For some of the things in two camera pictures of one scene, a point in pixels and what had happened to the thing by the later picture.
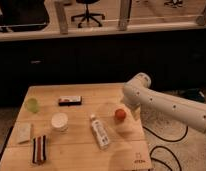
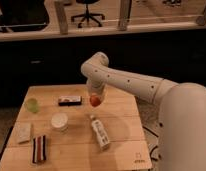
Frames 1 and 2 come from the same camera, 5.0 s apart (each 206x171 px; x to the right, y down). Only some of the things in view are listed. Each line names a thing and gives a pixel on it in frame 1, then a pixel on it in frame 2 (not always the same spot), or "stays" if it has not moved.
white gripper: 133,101 to 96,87
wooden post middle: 125,9 stays
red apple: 120,114 to 95,100
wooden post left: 60,8 stays
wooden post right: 203,19 stays
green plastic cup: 32,105 stays
